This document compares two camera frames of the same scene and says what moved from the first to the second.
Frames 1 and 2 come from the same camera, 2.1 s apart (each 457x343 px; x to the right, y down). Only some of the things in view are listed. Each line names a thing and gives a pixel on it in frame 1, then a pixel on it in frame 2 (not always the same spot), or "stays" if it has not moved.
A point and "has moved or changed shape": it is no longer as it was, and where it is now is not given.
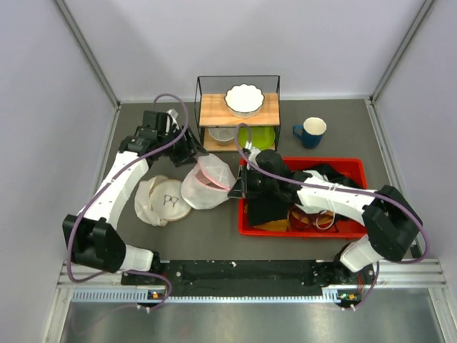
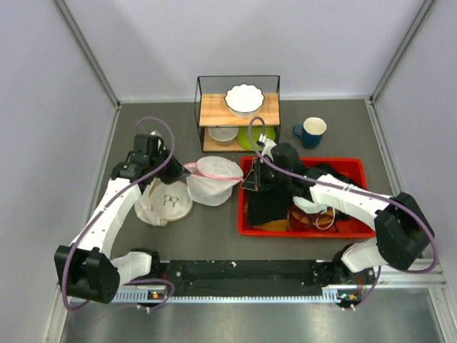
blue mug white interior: x=311 y=131 stays
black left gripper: x=189 y=148 → x=177 y=171
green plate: x=262 y=137 stays
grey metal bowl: x=224 y=136 stays
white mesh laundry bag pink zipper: x=207 y=185 has moved or changed shape
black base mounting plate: x=250 y=279 stays
